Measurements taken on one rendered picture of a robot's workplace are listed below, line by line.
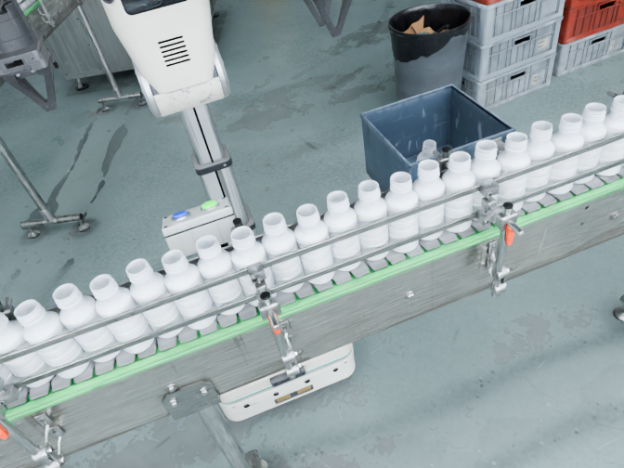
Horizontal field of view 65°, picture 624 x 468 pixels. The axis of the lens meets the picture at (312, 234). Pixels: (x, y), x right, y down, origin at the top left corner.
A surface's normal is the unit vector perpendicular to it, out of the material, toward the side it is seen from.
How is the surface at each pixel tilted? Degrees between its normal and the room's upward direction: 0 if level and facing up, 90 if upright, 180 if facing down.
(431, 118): 90
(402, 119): 90
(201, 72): 90
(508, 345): 0
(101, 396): 90
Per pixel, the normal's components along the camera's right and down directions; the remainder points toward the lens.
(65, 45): 0.03, 0.68
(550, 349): -0.15, -0.73
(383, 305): 0.33, 0.60
